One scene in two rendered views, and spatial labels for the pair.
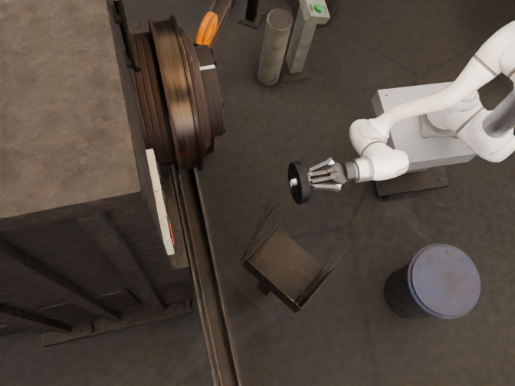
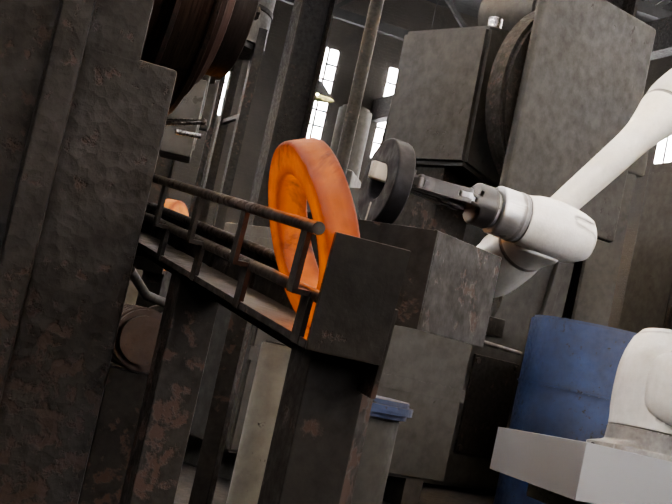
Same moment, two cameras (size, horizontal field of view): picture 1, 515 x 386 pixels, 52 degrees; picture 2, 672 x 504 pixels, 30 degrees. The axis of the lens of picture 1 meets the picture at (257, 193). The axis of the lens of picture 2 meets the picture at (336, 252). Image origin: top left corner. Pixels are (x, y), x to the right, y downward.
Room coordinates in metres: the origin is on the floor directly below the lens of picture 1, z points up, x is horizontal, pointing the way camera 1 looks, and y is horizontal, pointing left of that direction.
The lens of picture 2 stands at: (-1.40, -0.38, 0.53)
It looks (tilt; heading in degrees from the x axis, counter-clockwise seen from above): 4 degrees up; 8
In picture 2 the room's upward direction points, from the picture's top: 12 degrees clockwise
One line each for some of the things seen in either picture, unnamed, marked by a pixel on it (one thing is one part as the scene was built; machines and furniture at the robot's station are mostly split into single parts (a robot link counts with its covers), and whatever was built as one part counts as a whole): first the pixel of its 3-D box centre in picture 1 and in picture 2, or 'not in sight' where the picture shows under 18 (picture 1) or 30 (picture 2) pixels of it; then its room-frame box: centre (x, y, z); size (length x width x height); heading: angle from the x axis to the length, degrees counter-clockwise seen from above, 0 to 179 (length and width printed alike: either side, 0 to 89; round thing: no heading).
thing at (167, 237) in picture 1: (161, 203); not in sight; (0.39, 0.25, 1.15); 0.26 x 0.02 x 0.18; 29
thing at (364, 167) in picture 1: (360, 169); (503, 213); (0.80, -0.33, 0.83); 0.09 x 0.06 x 0.09; 29
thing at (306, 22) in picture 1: (303, 33); not in sight; (1.69, 0.01, 0.31); 0.24 x 0.16 x 0.62; 29
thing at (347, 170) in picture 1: (341, 173); (468, 201); (0.77, -0.27, 0.84); 0.09 x 0.08 x 0.07; 119
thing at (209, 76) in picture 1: (208, 91); (229, 1); (0.78, 0.23, 1.11); 0.28 x 0.06 x 0.28; 29
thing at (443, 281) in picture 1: (425, 286); not in sight; (0.61, -0.87, 0.22); 0.32 x 0.32 x 0.43
